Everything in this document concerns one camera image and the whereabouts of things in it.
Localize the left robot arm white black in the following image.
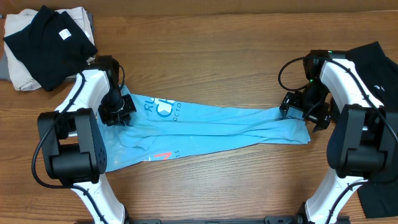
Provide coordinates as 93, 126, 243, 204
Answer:
31, 55, 136, 223

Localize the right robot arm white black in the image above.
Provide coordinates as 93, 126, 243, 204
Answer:
279, 50, 397, 223

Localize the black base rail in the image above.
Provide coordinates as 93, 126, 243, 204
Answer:
124, 214, 352, 224

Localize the light blue printed t-shirt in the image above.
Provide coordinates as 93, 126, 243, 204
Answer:
98, 87, 310, 172

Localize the grey folded garment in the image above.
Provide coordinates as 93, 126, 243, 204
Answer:
0, 54, 11, 81

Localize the black garment pile right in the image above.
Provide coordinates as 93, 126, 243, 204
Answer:
329, 41, 398, 219

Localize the black folded shirt on stack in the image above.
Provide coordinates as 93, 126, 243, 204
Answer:
3, 6, 98, 91

